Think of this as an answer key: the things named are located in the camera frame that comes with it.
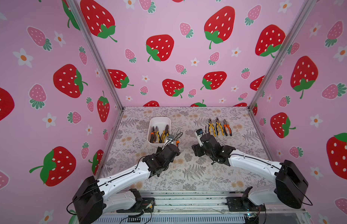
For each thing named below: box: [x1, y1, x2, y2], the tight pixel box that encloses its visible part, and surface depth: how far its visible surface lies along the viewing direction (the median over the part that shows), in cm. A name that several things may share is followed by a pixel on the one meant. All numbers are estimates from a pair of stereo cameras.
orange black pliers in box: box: [150, 126, 157, 144], surface depth 98 cm
